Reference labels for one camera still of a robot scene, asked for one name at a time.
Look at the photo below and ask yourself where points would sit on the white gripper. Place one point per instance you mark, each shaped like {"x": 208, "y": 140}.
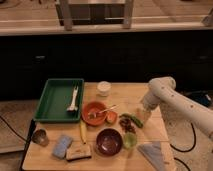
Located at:
{"x": 149, "y": 103}

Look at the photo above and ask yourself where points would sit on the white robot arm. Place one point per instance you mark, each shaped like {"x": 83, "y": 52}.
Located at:
{"x": 162, "y": 89}

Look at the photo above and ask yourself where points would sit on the purple bowl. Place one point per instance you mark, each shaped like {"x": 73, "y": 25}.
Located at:
{"x": 109, "y": 142}

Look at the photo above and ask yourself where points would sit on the orange bowl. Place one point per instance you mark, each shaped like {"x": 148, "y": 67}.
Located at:
{"x": 91, "y": 107}

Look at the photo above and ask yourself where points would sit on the brown dried food pile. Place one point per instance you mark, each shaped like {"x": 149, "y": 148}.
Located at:
{"x": 125, "y": 124}

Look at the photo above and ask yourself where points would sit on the small green cup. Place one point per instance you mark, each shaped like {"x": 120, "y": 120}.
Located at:
{"x": 129, "y": 140}

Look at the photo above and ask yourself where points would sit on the orange fruit piece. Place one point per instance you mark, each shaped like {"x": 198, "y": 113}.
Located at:
{"x": 111, "y": 117}

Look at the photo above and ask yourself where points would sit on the grey folded cloth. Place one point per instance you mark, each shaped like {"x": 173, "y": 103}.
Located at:
{"x": 152, "y": 152}

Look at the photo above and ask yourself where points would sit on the white cup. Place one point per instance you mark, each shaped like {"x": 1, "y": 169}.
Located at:
{"x": 103, "y": 88}

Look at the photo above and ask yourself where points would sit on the metal spoon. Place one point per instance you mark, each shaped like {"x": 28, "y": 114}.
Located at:
{"x": 103, "y": 110}

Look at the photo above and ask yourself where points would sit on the yellow banana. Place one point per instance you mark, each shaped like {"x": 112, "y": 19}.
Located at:
{"x": 83, "y": 131}

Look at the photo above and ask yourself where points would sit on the white spatula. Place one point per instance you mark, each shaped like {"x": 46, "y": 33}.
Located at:
{"x": 72, "y": 106}

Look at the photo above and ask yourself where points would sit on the brown wooden block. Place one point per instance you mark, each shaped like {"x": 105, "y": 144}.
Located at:
{"x": 78, "y": 152}

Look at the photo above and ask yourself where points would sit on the green plastic tray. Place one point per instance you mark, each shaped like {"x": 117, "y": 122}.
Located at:
{"x": 56, "y": 97}

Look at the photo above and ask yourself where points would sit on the blue sponge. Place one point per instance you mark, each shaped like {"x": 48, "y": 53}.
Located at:
{"x": 61, "y": 146}

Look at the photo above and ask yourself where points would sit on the wooden chair frame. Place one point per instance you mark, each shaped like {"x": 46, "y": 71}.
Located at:
{"x": 94, "y": 12}

